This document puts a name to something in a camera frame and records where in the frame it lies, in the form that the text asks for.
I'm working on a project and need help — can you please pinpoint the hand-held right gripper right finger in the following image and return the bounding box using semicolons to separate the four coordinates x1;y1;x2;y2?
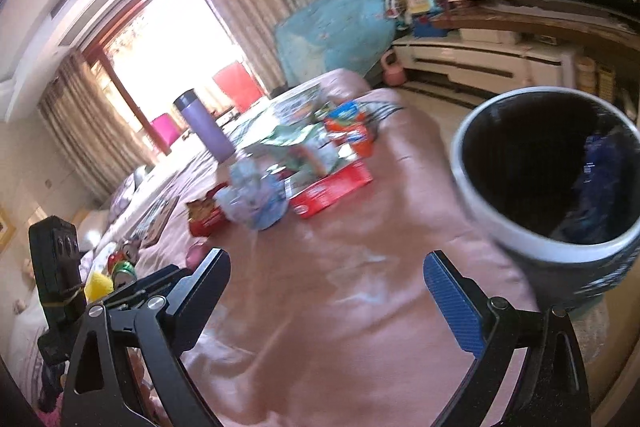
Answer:
424;250;591;427

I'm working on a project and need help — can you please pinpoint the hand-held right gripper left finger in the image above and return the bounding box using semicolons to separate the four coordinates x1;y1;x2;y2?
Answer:
60;248;232;427

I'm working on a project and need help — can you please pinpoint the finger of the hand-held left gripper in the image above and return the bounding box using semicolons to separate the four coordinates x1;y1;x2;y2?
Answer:
102;268;198;310

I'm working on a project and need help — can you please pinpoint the red snack packet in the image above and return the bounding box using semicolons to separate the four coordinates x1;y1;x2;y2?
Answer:
186;186;227;238

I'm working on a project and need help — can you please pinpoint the blue white plastic bag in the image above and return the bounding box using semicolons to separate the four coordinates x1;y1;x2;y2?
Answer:
216;156;291;232

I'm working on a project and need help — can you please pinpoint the dark trash bin white rim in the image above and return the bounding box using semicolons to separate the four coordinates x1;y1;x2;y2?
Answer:
449;87;640;314

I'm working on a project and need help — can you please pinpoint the red box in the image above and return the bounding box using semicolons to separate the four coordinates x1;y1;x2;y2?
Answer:
286;159;374;219

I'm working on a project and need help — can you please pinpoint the orange snack cup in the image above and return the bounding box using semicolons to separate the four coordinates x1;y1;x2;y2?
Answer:
347;127;377;158
324;101;372;132

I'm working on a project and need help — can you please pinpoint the blue wrapper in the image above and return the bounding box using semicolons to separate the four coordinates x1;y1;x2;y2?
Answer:
557;132;628;240

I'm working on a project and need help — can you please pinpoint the crushed green can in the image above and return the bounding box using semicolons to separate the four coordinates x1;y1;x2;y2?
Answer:
110;258;139;290

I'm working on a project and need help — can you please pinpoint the yellow foam net sleeve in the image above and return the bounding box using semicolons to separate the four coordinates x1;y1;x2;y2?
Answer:
84;271;117;304

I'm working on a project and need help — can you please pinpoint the patterned pillow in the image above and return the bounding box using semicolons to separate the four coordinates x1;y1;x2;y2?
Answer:
106;164;157;219

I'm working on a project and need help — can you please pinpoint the pink bed sheet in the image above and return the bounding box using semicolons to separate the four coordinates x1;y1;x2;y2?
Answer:
10;69;556;427

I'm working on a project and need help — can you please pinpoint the purple thermos bottle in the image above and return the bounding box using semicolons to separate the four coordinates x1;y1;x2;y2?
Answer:
172;89;237;164

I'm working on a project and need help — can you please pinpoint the magenta chair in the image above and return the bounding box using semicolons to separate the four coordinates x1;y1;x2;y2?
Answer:
149;113;182;154

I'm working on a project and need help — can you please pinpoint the green snack packet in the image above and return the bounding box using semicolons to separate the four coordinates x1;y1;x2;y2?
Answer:
251;123;321;158

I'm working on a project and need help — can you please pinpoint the stack of children's books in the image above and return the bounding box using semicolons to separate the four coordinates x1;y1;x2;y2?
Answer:
269;83;328;128

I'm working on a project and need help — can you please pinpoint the red chair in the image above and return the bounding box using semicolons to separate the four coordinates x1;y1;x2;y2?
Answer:
211;61;267;114

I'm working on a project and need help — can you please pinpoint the pink kettlebell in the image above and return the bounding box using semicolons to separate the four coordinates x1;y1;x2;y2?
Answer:
381;52;409;88

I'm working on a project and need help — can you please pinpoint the white television cabinet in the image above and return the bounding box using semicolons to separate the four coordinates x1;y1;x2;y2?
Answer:
391;0;640;112

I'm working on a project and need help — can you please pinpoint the blue cloth covered chair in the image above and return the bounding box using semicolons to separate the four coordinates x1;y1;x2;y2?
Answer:
274;0;397;88

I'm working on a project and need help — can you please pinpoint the yellow toy phone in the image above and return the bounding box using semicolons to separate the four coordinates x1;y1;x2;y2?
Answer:
384;0;447;28

